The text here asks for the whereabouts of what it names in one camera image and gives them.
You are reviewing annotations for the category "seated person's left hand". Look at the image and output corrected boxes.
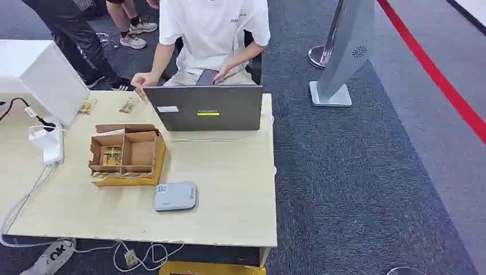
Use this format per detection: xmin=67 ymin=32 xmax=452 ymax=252
xmin=212 ymin=61 xmax=239 ymax=85

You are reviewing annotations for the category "seated person's right hand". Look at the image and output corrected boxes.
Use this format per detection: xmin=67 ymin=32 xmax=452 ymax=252
xmin=131 ymin=72 xmax=161 ymax=91

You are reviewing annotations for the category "dark grey tablet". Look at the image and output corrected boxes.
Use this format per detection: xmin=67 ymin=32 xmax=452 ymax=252
xmin=195 ymin=68 xmax=221 ymax=86

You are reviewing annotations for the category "black chair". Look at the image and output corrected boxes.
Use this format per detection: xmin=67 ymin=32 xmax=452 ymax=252
xmin=242 ymin=29 xmax=263 ymax=86

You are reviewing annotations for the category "seated person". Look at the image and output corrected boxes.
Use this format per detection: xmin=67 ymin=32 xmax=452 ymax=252
xmin=131 ymin=0 xmax=271 ymax=91

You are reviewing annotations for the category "grey laptop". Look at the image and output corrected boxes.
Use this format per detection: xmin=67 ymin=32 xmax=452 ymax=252
xmin=143 ymin=84 xmax=264 ymax=132

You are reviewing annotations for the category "standing person with pale sneakers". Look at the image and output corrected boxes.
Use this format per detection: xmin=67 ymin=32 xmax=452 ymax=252
xmin=106 ymin=0 xmax=159 ymax=50

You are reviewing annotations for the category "wooden card box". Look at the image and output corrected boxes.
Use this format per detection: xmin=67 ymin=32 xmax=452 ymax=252
xmin=88 ymin=123 xmax=167 ymax=187

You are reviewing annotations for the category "standing person in dark trousers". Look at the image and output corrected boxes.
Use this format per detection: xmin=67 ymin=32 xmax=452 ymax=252
xmin=21 ymin=0 xmax=134 ymax=92

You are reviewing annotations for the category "card stack in box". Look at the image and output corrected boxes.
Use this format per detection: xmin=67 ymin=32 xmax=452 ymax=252
xmin=102 ymin=147 xmax=123 ymax=166

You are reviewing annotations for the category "white monitor housing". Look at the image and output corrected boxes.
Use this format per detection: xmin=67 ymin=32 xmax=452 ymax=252
xmin=0 ymin=39 xmax=91 ymax=128

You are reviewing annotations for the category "card row in box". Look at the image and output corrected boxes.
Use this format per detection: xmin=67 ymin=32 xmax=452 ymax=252
xmin=90 ymin=171 xmax=154 ymax=180

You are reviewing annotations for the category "pale wooden desk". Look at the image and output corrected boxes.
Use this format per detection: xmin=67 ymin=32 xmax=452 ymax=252
xmin=0 ymin=90 xmax=279 ymax=269

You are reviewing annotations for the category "white power adapter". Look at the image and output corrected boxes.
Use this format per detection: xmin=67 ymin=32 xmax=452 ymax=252
xmin=28 ymin=124 xmax=66 ymax=166

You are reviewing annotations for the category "grey flat card reader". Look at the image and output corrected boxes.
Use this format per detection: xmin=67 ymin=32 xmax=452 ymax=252
xmin=154 ymin=182 xmax=198 ymax=213

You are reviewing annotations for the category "yellow box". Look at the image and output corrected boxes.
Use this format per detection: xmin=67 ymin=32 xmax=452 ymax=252
xmin=159 ymin=261 xmax=267 ymax=275

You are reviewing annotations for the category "white power strip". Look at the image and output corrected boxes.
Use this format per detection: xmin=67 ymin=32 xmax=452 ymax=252
xmin=19 ymin=238 xmax=77 ymax=275

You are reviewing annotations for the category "red floor tape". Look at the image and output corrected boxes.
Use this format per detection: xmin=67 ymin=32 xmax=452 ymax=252
xmin=377 ymin=0 xmax=486 ymax=146

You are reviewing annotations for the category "chrome stanchion post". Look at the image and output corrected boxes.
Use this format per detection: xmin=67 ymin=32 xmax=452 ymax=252
xmin=307 ymin=0 xmax=346 ymax=70

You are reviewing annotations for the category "black cable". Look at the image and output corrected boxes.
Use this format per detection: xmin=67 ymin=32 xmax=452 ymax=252
xmin=0 ymin=97 xmax=57 ymax=132

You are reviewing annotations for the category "small tag on cable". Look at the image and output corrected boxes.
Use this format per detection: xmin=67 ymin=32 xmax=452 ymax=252
xmin=123 ymin=249 xmax=140 ymax=268

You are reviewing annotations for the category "thick white cable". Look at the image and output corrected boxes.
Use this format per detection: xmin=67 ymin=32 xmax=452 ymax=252
xmin=0 ymin=163 xmax=185 ymax=273

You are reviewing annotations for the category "round metal ring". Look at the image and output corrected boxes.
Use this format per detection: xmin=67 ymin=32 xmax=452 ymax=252
xmin=385 ymin=266 xmax=429 ymax=275

